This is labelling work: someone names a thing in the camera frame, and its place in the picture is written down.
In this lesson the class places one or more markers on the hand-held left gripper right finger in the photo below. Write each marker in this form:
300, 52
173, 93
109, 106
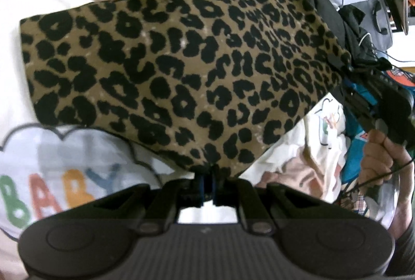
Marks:
214, 190

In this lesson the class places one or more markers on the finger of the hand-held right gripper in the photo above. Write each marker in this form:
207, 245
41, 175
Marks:
340, 62

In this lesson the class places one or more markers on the plaid cloth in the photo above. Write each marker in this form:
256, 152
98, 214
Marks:
358, 205

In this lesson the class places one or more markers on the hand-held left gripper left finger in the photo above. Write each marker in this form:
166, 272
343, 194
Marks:
201, 189

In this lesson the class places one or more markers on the person's right hand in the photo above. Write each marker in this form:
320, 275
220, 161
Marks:
379, 160

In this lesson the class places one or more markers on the person's right forearm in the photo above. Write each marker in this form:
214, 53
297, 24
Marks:
405, 218

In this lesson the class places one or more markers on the black folded clothes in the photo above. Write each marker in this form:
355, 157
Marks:
327, 7

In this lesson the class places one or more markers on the leopard print garment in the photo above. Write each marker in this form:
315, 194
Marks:
162, 56

